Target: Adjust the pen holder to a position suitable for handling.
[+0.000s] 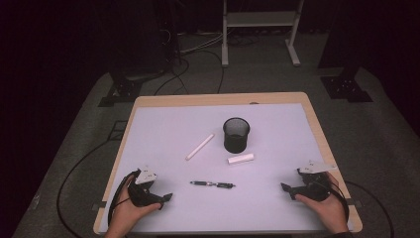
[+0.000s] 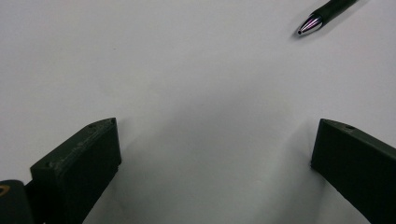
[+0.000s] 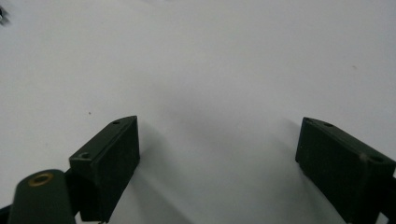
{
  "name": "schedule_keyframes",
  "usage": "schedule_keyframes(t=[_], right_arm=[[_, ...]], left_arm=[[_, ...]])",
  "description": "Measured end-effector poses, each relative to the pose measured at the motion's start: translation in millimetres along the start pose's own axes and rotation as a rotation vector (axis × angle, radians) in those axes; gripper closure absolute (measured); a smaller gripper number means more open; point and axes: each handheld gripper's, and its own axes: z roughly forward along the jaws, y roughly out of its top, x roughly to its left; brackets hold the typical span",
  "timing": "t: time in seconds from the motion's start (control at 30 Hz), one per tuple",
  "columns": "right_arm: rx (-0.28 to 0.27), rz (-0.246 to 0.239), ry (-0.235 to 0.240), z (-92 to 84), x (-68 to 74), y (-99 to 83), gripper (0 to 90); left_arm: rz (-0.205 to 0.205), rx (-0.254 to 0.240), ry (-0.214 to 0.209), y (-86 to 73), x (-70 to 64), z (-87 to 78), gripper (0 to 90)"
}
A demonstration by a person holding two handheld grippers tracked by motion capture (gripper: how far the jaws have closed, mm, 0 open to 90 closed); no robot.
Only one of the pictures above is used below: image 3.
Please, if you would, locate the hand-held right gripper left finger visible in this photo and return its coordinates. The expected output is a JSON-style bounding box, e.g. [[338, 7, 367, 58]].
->
[[65, 115, 141, 224]]

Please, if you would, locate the small dark object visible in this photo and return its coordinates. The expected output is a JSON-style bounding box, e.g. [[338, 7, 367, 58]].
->
[[0, 6, 11, 26]]

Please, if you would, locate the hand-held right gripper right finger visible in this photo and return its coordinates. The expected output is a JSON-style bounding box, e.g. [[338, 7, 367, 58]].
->
[[294, 117, 396, 224]]

